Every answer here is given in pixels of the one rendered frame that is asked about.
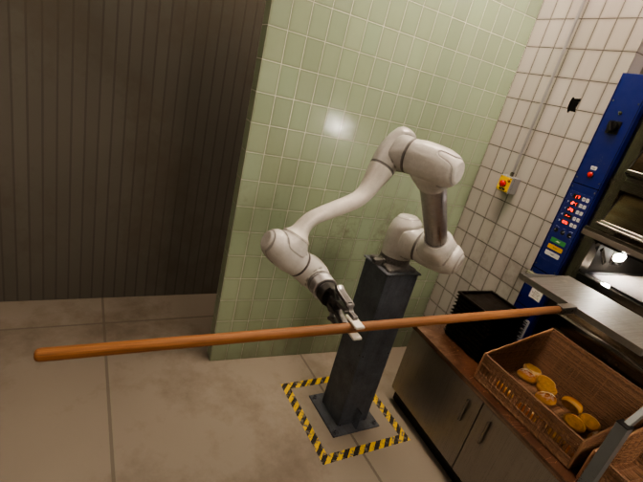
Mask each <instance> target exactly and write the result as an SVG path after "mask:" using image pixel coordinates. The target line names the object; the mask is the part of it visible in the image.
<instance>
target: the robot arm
mask: <svg viewBox="0 0 643 482"><path fill-rule="evenodd" d="M464 169H465V164H464V162H463V159H462V158H461V157H460V156H459V155H458V154H457V153H455V152H454V151H453V150H452V149H450V148H448V147H446V146H443V145H441V144H438V143H435V142H429V141H424V140H419V139H416V136H415V134H414V133H413V131H412V130H410V129H409V128H407V127H405V126H401V127H397V128H396V129H394V130H393V131H392V132H390V133H389V134H388V135H387V136H386V137H385V138H384V140H383V141H382V142H381V143H380V145H379V146H378V148H377V149H376V151H375V153H374V155H373V157H372V159H371V161H370V163H369V165H368V167H367V170H366V174H365V176H364V178H363V180H362V181H361V183H360V185H359V186H358V188H357V189H356V190H355V191H353V192H352V193H350V194H348V195H346V196H344V197H342V198H340V199H337V200H335V201H332V202H330V203H327V204H325V205H322V206H320V207H317V208H314V209H312V210H310V211H308V212H306V213H305V214H304V215H302V216H301V217H300V219H299V220H298V221H297V222H296V223H295V224H294V225H293V226H291V227H289V228H284V229H283V230H280V229H273V230H268V231H267V232H265V233H264V235H263V236H262V238H261V242H260V245H261V250H262V252H263V253H264V255H265V256H266V257H267V258H268V259H269V260H270V261H271V262H272V263H273V264H274V265H275V266H277V267H278V268H279V269H281V270H282V271H284V272H286V273H288V274H290V275H291V276H292V277H293V278H295V279H296V280H297V281H298V282H299V283H300V284H301V285H302V286H304V287H305V288H307V289H308V290H309V291H310V292H311V293H312V295H313V296H314V298H315V299H317V300H319V301H320V302H321V304H322V305H324V306H326V307H327V309H328V311H329V317H327V319H328V320H330V321H331V322H332V323H333V324H335V323H347V322H348V321H347V319H348V320H349V322H350V323H351V324H352V325H353V327H354V328H355V329H356V330H362V329H365V327H364V325H363V324H362V323H361V322H360V321H359V319H358V316H357V315H356V314H355V313H354V310H353V307H354V306H355V304H354V303H353V301H352V300H351V298H350V297H349V295H348V294H347V292H346V291H345V289H344V285H337V282H336V281H335V280H334V278H333V277H332V276H331V274H330V273H329V271H328V269H327V268H326V266H325V265H324V264H323V263H322V261H321V260H320V259H318V258H317V257H316V256H315V255H314V254H311V253H310V252H308V246H309V242H308V235H309V233H310V231H311V229H313V228H314V227H315V226H316V225H317V224H319V223H321V222H324V221H326V220H329V219H332V218H334V217H337V216H340V215H343V214H345V213H348V212H350V211H352V210H355V209H357V208H360V207H362V206H363V205H364V204H366V203H367V202H368V201H369V200H370V199H371V198H372V197H373V196H374V195H375V194H376V193H377V192H378V191H379V189H380V188H381V187H382V186H383V185H384V184H385V183H386V182H387V181H388V180H389V179H390V178H391V177H392V175H393V174H394V173H395V172H396V171H397V172H403V173H406V174H409V175H410V177H411V178H412V180H413V181H414V183H415V184H416V186H417V188H418V189H419V190H420V196H421V207H422V216H423V227H424V229H422V223H421V221H420V219H418V217H416V216H415V215H412V214H408V213H400V214H399V215H398V216H397V217H395V218H394V219H393V220H392V222H391V223H390V225H389V227H388V230H387V233H386V235H385V239H384V242H383V247H382V249H381V252H380V254H371V255H370V258H372V263H373V264H377V265H381V266H382V267H383V268H384V269H385V270H386V271H387V272H388V273H391V274H392V273H415V272H416V269H414V267H412V266H411V265H410V260H414V261H415V262H417V263H419V264H420V265H422V266H424V267H426V268H428V269H430V270H433V271H435V272H438V273H441V274H454V273H456V272H457V271H458V270H459V268H460V267H461V265H462V263H463V261H464V258H465V256H464V252H463V250H462V249H461V248H460V247H459V246H458V245H457V244H456V242H455V240H454V239H453V236H452V235H451V234H450V233H449V232H448V226H447V188H448V187H452V186H455V185H456V184H457V183H458V182H459V181H460V180H461V178H462V176H463V173H464ZM343 311H344V313H345V314H348V315H345V316H344V313H343ZM345 317H346V318H347V319H346V318H345Z"/></svg>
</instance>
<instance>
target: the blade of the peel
mask: <svg viewBox="0 0 643 482"><path fill-rule="evenodd" d="M518 278H519V279H520V280H522V281H523V282H525V283H526V284H528V285H530V286H531V287H533V288H534V289H536V290H537V291H539V292H540V293H542V294H544V295H545V296H547V297H549V298H550V299H552V300H553V301H555V302H557V303H558V304H560V303H572V304H574V305H575V306H577V310H576V311H575V313H574V315H576V316H577V317H579V318H581V319H583V320H584V321H586V322H587V323H589V324H590V325H592V326H594V327H595V328H597V329H598V330H600V331H601V332H603V333H604V334H606V335H608V336H609V337H611V338H612V339H614V340H616V341H617V342H619V343H621V344H622V345H624V346H625V347H627V348H628V349H630V350H631V351H633V352H634V353H635V354H637V355H638V356H643V317H641V316H639V315H638V314H636V313H634V312H632V311H631V310H629V309H627V308H625V307H623V306H622V305H620V304H618V303H616V302H615V301H613V300H611V299H609V298H608V297H606V296H603V295H601V294H600V293H598V292H596V291H594V290H593V289H591V288H589V287H588V286H586V285H585V284H583V283H581V282H579V281H578V280H576V279H574V278H572V277H570V276H569V275H567V276H563V275H552V274H525V273H520V275H519V277H518Z"/></svg>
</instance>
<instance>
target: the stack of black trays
mask: <svg viewBox="0 0 643 482"><path fill-rule="evenodd" d="M458 293H459V295H457V296H458V298H456V299H457V301H455V303H456V305H453V306H454V308H452V310H453V311H452V312H450V313H452V314H464V313H475V312H487V311H499V310H511V309H518V308H517V307H515V306H514V305H513V304H511V303H510V302H508V301H507V300H505V299H504V298H503V297H501V296H499V295H498V294H497V293H495V292H494V291H458ZM527 318H530V317H519V318H500V319H489V320H479V321H469V322H459V323H448V324H447V325H444V326H445V327H446V328H444V330H445V333H446V334H447V335H448V336H449V337H450V338H451V339H452V340H454V341H455V342H456V343H457V344H458V345H459V346H460V347H461V348H462V349H463V350H464V351H465V352H467V353H468V354H469V355H470V356H471V357H472V358H473V359H474V360H475V361H480V360H481V359H482V357H483V354H484V353H485V352H489V351H492V350H494V349H497V348H500V347H502V346H504V345H506V344H510V342H511V343H512V342H514V341H517V340H516V339H519V337H517V335H520V333H519V331H521V328H522V327H523V326H522V324H525V323H524V322H523V321H524V320H527Z"/></svg>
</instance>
